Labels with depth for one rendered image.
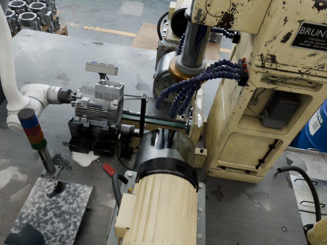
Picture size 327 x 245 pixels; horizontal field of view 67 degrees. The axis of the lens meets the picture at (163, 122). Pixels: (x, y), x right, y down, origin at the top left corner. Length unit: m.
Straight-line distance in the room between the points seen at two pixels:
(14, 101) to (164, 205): 0.85
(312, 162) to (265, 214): 1.05
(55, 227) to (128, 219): 0.50
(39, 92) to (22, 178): 0.42
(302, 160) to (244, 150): 1.14
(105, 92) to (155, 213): 0.75
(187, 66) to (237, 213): 0.73
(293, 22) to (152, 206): 0.62
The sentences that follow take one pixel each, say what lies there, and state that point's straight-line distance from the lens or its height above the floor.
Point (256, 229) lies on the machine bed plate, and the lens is 1.32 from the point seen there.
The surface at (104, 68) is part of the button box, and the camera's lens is 1.46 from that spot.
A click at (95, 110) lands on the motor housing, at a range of 1.23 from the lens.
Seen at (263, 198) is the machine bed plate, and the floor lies 0.80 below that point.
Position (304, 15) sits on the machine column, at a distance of 0.82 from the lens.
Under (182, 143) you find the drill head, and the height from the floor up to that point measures 1.15.
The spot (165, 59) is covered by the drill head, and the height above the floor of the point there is 1.14.
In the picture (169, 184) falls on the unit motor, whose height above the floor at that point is 1.36.
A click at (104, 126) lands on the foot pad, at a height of 1.00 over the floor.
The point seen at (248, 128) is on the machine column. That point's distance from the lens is 1.07.
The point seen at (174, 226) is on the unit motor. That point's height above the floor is 1.36.
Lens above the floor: 1.92
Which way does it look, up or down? 47 degrees down
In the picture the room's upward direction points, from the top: 9 degrees clockwise
